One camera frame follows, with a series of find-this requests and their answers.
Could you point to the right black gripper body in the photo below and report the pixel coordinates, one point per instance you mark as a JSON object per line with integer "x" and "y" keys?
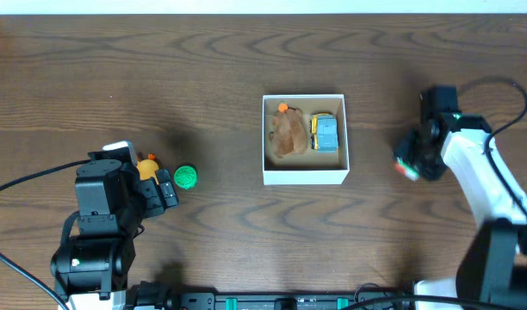
{"x": 414, "y": 159}

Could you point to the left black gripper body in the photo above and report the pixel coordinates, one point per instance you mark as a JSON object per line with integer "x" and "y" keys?
{"x": 156, "y": 195}

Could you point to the multicolour puzzle cube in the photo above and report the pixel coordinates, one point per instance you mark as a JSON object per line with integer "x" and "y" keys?
{"x": 406, "y": 170}

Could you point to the orange toy duck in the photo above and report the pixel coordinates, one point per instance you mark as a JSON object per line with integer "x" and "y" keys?
{"x": 147, "y": 167}

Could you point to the yellow grey toy truck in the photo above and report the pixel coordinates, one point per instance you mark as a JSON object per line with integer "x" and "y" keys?
{"x": 324, "y": 132}

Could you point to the brown plush bear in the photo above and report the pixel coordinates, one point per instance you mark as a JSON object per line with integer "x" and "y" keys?
{"x": 289, "y": 136}

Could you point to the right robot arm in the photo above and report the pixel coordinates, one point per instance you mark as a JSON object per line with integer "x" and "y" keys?
{"x": 494, "y": 270}

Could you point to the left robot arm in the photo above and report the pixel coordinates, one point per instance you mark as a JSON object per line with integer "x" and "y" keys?
{"x": 97, "y": 244}

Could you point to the green ridged ball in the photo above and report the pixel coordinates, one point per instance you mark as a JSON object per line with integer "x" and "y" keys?
{"x": 186, "y": 177}

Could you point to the white cardboard box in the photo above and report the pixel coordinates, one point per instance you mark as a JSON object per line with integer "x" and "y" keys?
{"x": 312, "y": 167}

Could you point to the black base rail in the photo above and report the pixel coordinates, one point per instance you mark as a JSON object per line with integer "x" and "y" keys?
{"x": 285, "y": 301}

